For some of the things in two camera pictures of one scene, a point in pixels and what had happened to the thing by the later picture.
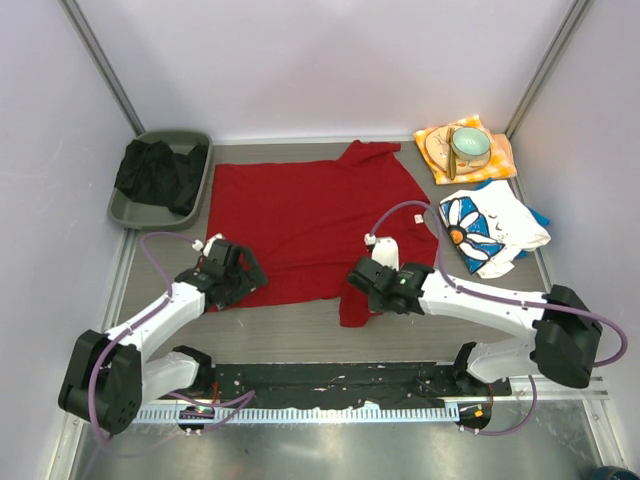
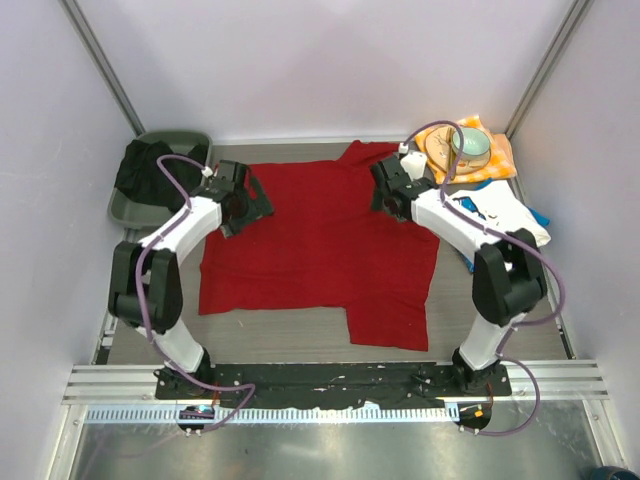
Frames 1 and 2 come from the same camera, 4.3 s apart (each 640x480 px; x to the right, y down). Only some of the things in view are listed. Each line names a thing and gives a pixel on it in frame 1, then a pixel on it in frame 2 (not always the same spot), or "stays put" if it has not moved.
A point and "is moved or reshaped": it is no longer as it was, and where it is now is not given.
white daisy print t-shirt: (489, 226) stays put
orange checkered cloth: (501, 161) stays put
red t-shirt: (302, 225) is moved or reshaped
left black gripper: (252, 279) to (263, 208)
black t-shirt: (151, 173) stays put
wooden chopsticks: (452, 161) stays put
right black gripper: (373, 302) to (376, 201)
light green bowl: (471, 144) stays put
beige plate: (436, 150) stays put
